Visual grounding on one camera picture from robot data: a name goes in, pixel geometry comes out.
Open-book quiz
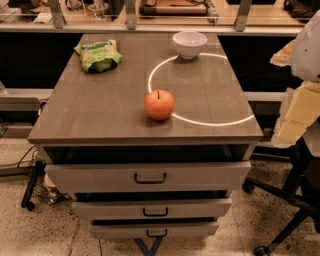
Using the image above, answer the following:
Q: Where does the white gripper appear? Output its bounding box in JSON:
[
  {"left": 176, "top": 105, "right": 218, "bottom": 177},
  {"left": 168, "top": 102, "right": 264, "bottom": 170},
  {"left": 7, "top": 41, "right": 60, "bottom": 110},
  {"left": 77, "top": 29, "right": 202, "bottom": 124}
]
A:
[{"left": 270, "top": 10, "right": 320, "bottom": 147}]

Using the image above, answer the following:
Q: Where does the red orange apple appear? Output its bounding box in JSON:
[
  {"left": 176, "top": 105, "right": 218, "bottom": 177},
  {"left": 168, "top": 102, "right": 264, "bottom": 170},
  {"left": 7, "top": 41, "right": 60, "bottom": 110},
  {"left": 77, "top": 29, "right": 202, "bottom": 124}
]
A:
[{"left": 144, "top": 90, "right": 175, "bottom": 121}]

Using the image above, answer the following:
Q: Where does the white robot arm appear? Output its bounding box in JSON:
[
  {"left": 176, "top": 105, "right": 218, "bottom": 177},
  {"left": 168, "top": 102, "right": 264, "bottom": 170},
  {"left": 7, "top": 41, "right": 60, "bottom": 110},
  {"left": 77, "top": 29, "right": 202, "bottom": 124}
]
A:
[{"left": 271, "top": 11, "right": 320, "bottom": 155}]

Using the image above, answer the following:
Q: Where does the white ceramic bowl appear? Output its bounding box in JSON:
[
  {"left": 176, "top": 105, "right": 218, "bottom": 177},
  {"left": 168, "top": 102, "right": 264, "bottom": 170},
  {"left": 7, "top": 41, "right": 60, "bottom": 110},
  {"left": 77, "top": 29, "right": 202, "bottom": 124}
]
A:
[{"left": 172, "top": 31, "right": 208, "bottom": 59}]

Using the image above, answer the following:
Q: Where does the black office chair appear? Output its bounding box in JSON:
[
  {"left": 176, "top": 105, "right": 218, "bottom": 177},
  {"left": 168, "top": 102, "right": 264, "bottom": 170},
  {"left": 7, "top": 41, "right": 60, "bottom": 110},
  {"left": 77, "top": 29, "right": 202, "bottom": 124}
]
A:
[{"left": 242, "top": 139, "right": 320, "bottom": 256}]

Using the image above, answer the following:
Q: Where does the top grey drawer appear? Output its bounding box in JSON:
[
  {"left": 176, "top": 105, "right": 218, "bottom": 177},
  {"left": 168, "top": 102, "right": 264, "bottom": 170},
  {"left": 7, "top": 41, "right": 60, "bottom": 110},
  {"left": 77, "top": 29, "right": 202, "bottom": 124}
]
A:
[{"left": 45, "top": 161, "right": 251, "bottom": 193}]

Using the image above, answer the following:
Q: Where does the grey drawer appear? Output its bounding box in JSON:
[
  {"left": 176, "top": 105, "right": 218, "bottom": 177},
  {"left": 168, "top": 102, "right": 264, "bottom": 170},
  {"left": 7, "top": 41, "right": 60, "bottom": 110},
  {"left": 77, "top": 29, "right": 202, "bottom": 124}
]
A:
[
  {"left": 45, "top": 161, "right": 251, "bottom": 193},
  {"left": 89, "top": 222, "right": 219, "bottom": 239},
  {"left": 72, "top": 198, "right": 232, "bottom": 220}
]

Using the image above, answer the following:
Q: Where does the middle grey drawer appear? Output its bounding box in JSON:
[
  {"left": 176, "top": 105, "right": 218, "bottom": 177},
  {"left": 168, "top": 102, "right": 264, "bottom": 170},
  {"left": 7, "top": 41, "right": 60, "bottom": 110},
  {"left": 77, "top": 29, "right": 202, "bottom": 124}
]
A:
[{"left": 72, "top": 198, "right": 232, "bottom": 220}]

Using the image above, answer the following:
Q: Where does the grey drawer cabinet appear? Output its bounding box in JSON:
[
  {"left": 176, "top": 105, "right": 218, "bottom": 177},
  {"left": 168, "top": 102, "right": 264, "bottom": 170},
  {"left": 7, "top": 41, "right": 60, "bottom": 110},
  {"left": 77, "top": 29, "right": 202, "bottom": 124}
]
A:
[{"left": 29, "top": 33, "right": 262, "bottom": 239}]

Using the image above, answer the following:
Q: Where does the bottom grey drawer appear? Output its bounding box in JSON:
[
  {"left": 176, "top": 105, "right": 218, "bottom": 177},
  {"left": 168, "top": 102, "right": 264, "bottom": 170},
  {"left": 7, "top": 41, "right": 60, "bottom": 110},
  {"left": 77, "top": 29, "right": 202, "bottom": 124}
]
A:
[{"left": 89, "top": 222, "right": 219, "bottom": 239}]

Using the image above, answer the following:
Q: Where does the green snack bag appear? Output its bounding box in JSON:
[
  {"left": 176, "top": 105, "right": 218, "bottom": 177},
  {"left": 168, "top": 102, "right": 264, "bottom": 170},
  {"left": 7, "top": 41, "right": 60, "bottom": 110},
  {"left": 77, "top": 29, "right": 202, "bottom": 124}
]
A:
[{"left": 74, "top": 39, "right": 122, "bottom": 73}]

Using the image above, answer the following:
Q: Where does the black wheeled stand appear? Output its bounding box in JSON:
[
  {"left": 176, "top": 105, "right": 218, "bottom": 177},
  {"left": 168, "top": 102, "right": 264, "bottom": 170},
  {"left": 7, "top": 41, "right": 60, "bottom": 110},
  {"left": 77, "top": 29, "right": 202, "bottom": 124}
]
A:
[{"left": 21, "top": 161, "right": 45, "bottom": 211}]

